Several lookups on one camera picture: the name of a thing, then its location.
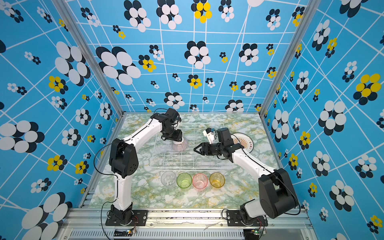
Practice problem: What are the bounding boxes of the clear glass tumbler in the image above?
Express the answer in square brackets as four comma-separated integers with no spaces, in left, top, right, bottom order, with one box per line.
[161,171,177,187]

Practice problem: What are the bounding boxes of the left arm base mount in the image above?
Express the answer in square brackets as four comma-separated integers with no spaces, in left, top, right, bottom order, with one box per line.
[105,210,149,227]

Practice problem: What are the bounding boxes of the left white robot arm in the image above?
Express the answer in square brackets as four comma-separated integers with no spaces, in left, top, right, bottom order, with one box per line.
[109,108,187,211]

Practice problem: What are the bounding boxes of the pink glass tumbler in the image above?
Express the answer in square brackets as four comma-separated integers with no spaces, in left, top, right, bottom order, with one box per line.
[192,173,208,190]

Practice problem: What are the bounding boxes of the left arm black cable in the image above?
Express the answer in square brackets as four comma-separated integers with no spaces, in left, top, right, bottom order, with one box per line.
[93,142,121,178]

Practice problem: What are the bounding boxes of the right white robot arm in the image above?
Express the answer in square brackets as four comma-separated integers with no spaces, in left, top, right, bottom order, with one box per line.
[194,128,300,225]

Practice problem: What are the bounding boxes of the yellow glass tumbler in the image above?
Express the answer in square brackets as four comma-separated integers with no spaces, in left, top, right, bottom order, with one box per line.
[209,172,226,189]

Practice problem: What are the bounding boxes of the striped ceramic bowl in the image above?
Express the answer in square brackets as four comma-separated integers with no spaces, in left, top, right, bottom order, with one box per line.
[172,137,188,152]

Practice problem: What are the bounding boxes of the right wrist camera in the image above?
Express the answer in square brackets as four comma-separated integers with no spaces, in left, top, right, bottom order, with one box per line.
[203,128,217,144]

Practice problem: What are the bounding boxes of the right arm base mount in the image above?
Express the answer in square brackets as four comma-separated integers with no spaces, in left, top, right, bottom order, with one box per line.
[222,210,269,228]

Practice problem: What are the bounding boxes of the green glass tumbler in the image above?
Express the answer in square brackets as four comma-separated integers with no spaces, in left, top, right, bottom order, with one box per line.
[177,173,192,189]

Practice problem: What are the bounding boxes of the white wire dish rack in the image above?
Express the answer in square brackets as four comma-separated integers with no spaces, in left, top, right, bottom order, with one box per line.
[150,122,232,171]

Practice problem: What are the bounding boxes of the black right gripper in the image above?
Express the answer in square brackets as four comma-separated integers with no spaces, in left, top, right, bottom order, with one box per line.
[194,143,225,156]

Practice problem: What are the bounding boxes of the aluminium front rail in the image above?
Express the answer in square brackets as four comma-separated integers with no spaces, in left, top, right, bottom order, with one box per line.
[57,209,317,240]

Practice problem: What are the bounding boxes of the white plate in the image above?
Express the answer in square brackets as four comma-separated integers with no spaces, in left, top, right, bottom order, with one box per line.
[231,133,254,153]

